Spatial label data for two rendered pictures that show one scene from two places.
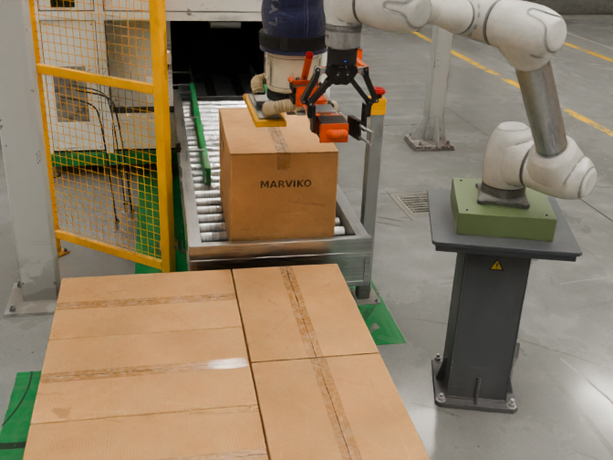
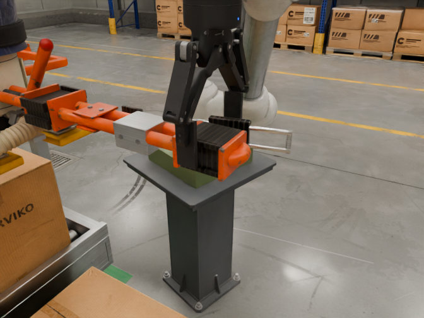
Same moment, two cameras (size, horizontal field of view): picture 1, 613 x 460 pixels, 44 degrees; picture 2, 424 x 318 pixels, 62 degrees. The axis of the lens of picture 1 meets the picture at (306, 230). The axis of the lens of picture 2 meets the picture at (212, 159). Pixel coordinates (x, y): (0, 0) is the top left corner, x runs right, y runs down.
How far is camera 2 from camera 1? 164 cm
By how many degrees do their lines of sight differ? 42
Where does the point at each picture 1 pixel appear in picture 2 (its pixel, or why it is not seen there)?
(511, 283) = (226, 202)
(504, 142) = (204, 99)
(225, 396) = not seen: outside the picture
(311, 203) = (40, 225)
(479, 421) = (231, 303)
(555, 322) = not seen: hidden behind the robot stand
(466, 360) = (207, 270)
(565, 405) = (254, 255)
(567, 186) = (268, 117)
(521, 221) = not seen: hidden behind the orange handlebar
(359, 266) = (103, 252)
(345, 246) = (88, 245)
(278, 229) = (14, 270)
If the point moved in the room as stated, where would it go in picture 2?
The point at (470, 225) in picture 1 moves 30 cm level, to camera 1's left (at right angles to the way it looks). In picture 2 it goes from (204, 177) to (142, 211)
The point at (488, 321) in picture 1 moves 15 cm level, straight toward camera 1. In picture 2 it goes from (216, 236) to (234, 255)
